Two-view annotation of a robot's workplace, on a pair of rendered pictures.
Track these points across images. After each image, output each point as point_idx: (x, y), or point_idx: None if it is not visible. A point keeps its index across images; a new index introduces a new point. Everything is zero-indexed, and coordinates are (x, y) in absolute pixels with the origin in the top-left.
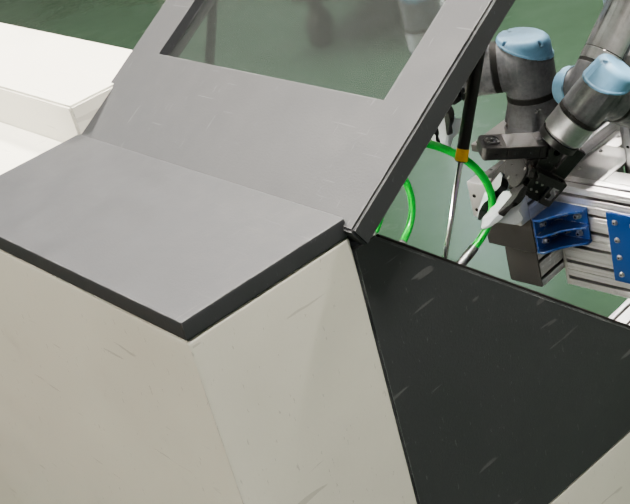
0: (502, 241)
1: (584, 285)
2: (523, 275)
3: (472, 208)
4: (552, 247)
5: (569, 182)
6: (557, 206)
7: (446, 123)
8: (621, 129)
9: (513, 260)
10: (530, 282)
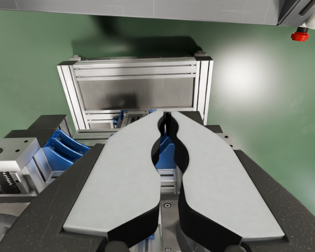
0: (206, 127)
1: None
2: (188, 114)
3: (231, 137)
4: (166, 134)
5: (162, 185)
6: (167, 163)
7: (70, 189)
8: (156, 238)
9: (196, 119)
10: (182, 112)
